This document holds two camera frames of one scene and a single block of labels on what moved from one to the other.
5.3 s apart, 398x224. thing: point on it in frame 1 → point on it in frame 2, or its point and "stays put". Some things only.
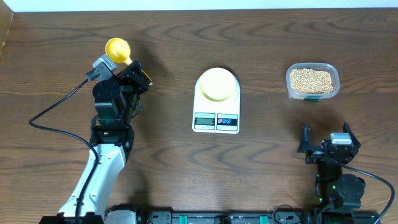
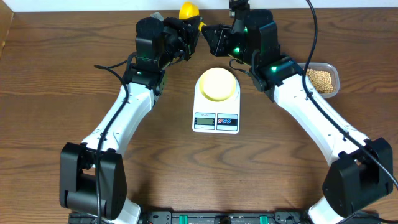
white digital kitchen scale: (210, 116) stays put
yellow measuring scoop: (119, 50) → (189, 9)
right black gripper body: (314, 154) → (228, 44)
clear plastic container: (311, 81) stays put
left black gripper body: (129, 79) → (179, 38)
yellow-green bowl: (217, 84) stays put
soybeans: (311, 81) stays put
